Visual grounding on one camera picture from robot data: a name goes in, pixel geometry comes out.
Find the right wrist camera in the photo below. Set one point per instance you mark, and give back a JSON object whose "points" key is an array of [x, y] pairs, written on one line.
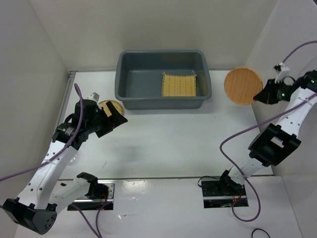
{"points": [[282, 71]]}

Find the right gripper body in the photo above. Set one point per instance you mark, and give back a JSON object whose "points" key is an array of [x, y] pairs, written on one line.
{"points": [[281, 91]]}

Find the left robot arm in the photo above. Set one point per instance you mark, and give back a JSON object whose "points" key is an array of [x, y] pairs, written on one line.
{"points": [[37, 205]]}

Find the grey plastic bin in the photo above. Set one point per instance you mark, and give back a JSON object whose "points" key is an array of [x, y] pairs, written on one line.
{"points": [[141, 76]]}

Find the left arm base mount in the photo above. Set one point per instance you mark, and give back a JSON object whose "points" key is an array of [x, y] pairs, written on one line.
{"points": [[103, 199]]}

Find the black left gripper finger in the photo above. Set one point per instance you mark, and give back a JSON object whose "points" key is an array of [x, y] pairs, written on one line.
{"points": [[103, 130], [115, 119]]}

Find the square woven bamboo tray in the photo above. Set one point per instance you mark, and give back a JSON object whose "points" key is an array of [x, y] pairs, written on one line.
{"points": [[178, 85]]}

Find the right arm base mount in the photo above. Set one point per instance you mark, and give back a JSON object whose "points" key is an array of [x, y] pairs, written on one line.
{"points": [[215, 197]]}

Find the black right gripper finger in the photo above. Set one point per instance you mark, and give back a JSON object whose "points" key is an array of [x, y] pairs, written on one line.
{"points": [[262, 98], [269, 88]]}

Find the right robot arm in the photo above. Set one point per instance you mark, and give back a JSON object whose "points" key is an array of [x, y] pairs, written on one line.
{"points": [[278, 140]]}

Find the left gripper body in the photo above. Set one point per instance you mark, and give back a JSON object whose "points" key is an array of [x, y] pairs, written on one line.
{"points": [[100, 119]]}

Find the round orange bamboo tray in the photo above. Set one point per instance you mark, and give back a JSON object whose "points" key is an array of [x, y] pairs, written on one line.
{"points": [[241, 84]]}

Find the round green-rimmed bamboo tray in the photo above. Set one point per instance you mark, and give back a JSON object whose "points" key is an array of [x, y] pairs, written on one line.
{"points": [[116, 104]]}

